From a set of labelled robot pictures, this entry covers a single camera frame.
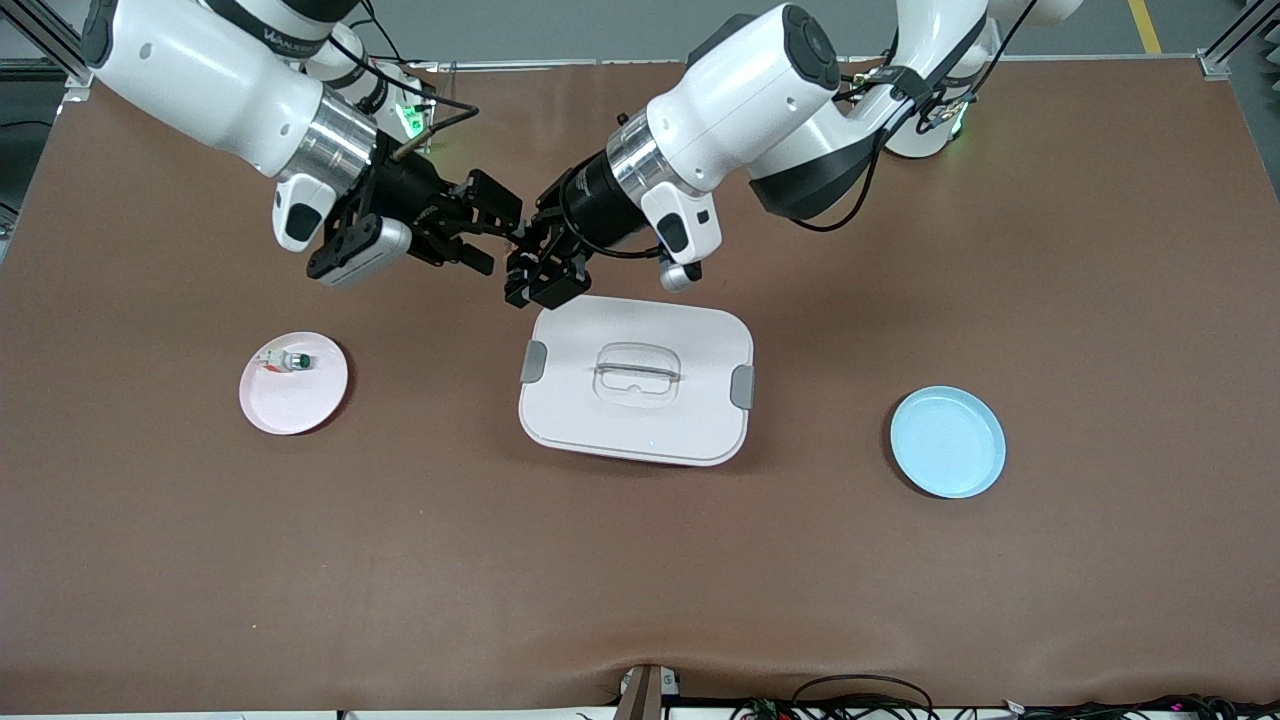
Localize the white lidded storage box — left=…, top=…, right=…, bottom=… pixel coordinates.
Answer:
left=518, top=293, right=756, bottom=468

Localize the pink round plate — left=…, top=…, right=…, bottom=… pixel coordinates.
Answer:
left=238, top=331, right=350, bottom=437

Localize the brown table mat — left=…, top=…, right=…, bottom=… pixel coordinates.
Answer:
left=0, top=58, right=1280, bottom=713

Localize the light blue round plate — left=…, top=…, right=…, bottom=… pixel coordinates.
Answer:
left=889, top=385, right=1007, bottom=499

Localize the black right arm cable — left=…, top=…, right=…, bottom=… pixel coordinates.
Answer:
left=330, top=30, right=481, bottom=161

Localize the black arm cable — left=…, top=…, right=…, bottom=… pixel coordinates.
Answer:
left=330, top=30, right=481, bottom=161
left=790, top=0, right=1041, bottom=233

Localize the clear lid handle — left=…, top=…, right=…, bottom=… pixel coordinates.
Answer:
left=593, top=343, right=684, bottom=409

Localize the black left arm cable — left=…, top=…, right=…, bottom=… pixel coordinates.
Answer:
left=790, top=0, right=1041, bottom=233

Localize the aluminium frame corner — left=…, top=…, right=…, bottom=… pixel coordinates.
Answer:
left=1195, top=0, right=1280, bottom=79
left=0, top=0, right=99, bottom=103

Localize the metal post with clamp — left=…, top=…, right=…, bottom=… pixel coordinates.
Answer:
left=613, top=662, right=684, bottom=720

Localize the black looped cable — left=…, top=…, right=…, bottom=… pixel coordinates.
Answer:
left=790, top=674, right=937, bottom=720

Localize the black cable bundle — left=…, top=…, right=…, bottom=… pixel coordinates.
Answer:
left=730, top=695, right=1280, bottom=720

